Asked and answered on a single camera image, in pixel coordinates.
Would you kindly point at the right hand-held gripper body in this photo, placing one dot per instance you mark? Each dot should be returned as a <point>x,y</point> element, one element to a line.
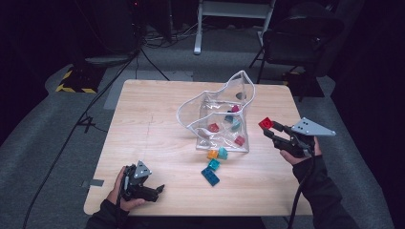
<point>310,129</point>

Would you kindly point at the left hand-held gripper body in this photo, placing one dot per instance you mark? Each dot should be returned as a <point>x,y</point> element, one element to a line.
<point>142,170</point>

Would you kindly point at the red toy block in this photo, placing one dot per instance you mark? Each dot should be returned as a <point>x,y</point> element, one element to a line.
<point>265,123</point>
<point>214,128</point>
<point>239,140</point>

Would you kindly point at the magenta toy block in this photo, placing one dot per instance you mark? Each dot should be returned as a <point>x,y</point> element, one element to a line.
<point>235,108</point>

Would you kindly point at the dark blue toy block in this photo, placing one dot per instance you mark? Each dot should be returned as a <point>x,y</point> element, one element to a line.
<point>229,118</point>

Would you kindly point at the light teal toy block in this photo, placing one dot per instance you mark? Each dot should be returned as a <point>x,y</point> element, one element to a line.
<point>223,153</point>

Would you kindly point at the clear plastic bag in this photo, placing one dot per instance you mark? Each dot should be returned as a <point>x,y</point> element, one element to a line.
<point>219,117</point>

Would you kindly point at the orange toy block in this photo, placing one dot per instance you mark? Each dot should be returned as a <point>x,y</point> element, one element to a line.
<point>212,155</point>

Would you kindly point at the person's right hand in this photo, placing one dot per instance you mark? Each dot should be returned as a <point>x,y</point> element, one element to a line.
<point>316,149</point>

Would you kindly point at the person's left hand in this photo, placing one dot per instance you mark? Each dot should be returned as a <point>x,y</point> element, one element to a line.
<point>114,191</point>

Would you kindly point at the dark base with yellow stripe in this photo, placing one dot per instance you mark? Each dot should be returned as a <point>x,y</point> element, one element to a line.
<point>302,84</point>

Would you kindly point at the grey tape strip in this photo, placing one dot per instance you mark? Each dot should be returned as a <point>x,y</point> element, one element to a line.
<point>93,183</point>

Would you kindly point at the black chair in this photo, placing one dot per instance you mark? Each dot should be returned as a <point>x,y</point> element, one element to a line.
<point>296,38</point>

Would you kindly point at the black yellow striped base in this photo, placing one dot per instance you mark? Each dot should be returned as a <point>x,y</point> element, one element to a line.
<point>81,81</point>

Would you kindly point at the white metal stand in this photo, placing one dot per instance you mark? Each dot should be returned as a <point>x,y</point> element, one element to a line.
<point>199,28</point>

